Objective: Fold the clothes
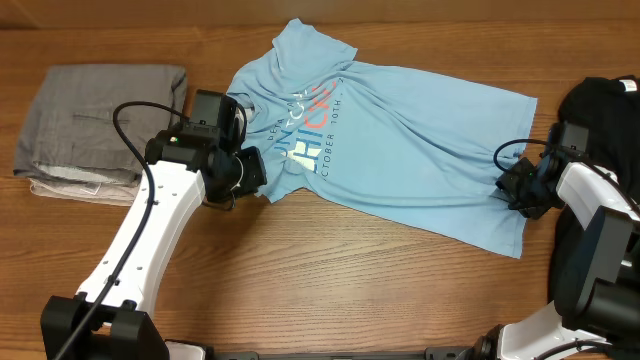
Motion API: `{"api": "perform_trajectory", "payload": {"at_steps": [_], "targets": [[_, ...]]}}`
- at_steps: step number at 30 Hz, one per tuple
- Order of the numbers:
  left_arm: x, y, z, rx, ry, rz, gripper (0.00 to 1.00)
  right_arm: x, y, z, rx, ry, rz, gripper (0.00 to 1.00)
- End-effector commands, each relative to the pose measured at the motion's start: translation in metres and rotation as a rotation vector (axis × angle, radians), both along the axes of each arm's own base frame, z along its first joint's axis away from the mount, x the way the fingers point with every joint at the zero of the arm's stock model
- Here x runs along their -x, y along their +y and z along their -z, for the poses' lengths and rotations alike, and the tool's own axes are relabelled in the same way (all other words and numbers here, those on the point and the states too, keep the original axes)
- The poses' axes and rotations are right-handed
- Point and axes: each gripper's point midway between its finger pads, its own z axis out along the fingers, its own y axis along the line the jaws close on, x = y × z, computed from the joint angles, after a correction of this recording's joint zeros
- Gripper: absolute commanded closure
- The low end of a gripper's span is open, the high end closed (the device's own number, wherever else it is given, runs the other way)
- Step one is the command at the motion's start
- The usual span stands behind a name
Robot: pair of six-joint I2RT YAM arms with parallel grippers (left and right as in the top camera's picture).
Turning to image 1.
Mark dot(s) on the folded beige garment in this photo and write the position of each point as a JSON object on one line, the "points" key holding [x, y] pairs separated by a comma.
{"points": [[98, 193]]}

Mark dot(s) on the folded grey trousers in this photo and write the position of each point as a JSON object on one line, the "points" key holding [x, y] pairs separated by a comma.
{"points": [[69, 134]]}

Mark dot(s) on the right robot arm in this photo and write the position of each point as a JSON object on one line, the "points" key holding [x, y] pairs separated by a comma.
{"points": [[595, 307]]}

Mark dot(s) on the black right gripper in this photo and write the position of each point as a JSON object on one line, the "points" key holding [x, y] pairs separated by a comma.
{"points": [[506, 184]]}

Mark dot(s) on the black garment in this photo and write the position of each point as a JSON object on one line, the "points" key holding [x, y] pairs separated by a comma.
{"points": [[609, 110]]}

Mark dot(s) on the light blue printed t-shirt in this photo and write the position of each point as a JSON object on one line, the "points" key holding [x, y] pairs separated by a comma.
{"points": [[410, 146]]}

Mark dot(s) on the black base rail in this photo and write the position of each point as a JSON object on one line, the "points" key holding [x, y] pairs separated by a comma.
{"points": [[430, 353]]}

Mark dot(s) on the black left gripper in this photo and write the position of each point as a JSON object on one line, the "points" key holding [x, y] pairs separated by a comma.
{"points": [[256, 173]]}

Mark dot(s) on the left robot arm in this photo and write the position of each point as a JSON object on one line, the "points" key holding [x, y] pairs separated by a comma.
{"points": [[198, 161]]}

